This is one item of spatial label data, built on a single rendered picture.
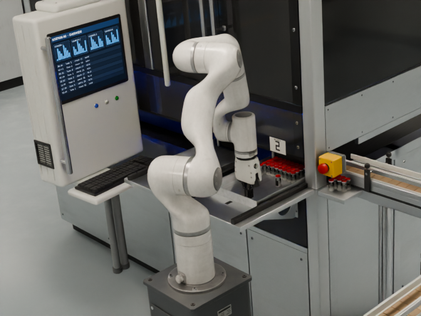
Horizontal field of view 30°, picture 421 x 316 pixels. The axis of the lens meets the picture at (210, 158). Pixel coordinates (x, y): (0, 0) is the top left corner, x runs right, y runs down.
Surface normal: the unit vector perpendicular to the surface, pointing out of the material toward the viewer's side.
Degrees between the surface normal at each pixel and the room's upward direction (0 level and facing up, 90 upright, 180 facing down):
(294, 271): 90
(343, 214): 90
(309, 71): 90
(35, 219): 0
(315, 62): 90
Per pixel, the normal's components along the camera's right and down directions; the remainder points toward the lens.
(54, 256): -0.08, -0.92
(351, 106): 0.67, 0.23
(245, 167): -0.66, 0.33
